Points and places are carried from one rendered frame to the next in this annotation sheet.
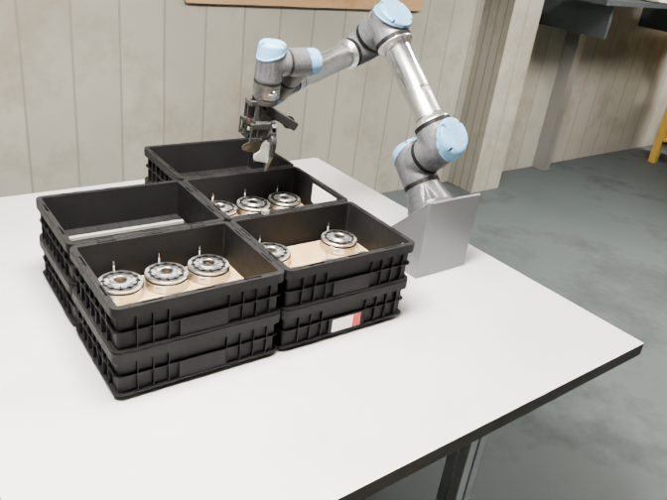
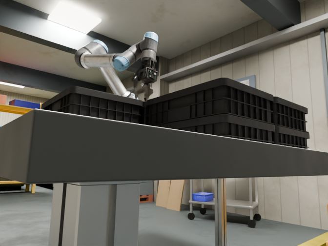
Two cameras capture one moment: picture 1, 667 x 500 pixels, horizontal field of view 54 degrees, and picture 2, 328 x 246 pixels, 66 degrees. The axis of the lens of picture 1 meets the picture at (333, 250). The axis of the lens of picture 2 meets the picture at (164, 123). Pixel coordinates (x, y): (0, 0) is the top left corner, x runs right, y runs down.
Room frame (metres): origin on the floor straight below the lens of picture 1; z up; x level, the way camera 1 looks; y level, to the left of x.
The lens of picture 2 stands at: (1.72, 1.49, 0.67)
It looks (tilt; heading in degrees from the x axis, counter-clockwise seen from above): 9 degrees up; 269
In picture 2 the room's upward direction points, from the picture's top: 1 degrees clockwise
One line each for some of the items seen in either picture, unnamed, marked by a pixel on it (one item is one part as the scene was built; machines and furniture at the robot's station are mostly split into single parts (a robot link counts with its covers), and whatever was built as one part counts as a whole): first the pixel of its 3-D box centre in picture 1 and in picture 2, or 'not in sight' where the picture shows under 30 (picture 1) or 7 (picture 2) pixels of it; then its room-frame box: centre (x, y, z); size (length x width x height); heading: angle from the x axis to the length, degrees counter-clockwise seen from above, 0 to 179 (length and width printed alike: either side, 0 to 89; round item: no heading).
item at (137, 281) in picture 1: (120, 282); not in sight; (1.29, 0.47, 0.86); 0.10 x 0.10 x 0.01
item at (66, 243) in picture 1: (131, 212); (206, 101); (1.54, 0.53, 0.92); 0.40 x 0.30 x 0.02; 129
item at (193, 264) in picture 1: (208, 264); not in sight; (1.43, 0.30, 0.86); 0.10 x 0.10 x 0.01
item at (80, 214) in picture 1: (131, 230); (206, 114); (1.54, 0.53, 0.87); 0.40 x 0.30 x 0.11; 129
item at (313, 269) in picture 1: (323, 235); not in sight; (1.56, 0.03, 0.92); 0.40 x 0.30 x 0.02; 129
